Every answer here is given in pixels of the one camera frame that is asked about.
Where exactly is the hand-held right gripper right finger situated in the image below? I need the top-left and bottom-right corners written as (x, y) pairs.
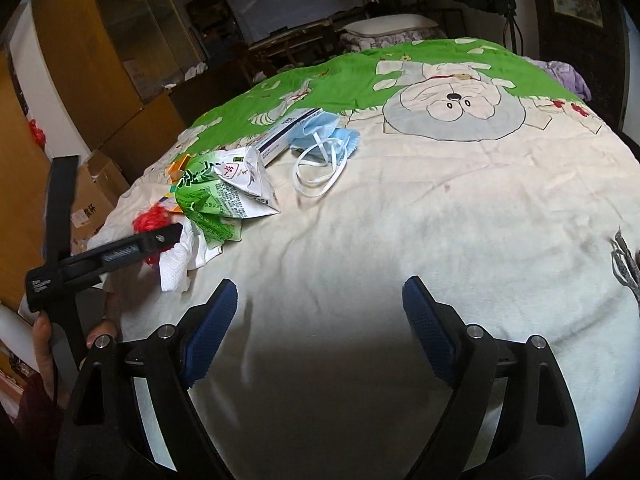
top-left (402, 275), bottom-right (586, 480)

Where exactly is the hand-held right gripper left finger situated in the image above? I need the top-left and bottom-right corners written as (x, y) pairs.
top-left (52, 278), bottom-right (238, 480)

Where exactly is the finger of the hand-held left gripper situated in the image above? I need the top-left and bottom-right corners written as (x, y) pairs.
top-left (100, 224), bottom-right (184, 276)

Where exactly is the red mesh bag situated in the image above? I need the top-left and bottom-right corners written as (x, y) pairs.
top-left (132, 207), bottom-right (183, 266)

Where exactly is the white tissue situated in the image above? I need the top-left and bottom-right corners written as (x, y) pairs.
top-left (87, 220), bottom-right (226, 293)

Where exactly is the orange green box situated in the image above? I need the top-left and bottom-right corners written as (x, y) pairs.
top-left (150, 154), bottom-right (193, 211)

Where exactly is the green snack packet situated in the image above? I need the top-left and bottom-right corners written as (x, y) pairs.
top-left (172, 146), bottom-right (282, 243)

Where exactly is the white medicine box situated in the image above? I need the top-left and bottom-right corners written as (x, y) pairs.
top-left (252, 107), bottom-right (323, 168)

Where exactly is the blue face mask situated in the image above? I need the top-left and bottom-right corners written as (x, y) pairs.
top-left (291, 112), bottom-right (361, 198)

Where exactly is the person's left forearm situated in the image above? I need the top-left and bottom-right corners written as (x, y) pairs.
top-left (10, 375), bottom-right (68, 480)

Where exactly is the person's left hand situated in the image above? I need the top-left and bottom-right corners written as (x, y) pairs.
top-left (30, 310), bottom-right (121, 403)

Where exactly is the cardboard box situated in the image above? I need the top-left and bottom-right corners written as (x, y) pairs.
top-left (70, 150), bottom-right (131, 256)

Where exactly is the wooden door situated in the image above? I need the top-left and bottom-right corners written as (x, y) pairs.
top-left (0, 50), bottom-right (66, 301)

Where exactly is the cartoon print quilt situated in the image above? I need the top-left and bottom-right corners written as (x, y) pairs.
top-left (102, 37), bottom-right (640, 480)

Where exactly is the grey fringe cloth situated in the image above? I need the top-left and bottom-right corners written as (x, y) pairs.
top-left (609, 227), bottom-right (640, 306)

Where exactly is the tall wooden wardrobe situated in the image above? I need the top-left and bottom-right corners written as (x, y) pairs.
top-left (30, 0), bottom-right (206, 161)

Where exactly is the wooden table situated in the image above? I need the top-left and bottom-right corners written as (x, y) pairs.
top-left (240, 10), bottom-right (351, 81)

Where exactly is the purple bed sheet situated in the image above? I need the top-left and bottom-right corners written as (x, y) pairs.
top-left (530, 57), bottom-right (593, 101)

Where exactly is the white pillow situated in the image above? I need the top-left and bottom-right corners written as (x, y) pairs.
top-left (342, 15), bottom-right (437, 36)

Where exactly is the black metal coat rack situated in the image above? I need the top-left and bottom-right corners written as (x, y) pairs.
top-left (495, 0), bottom-right (523, 51)

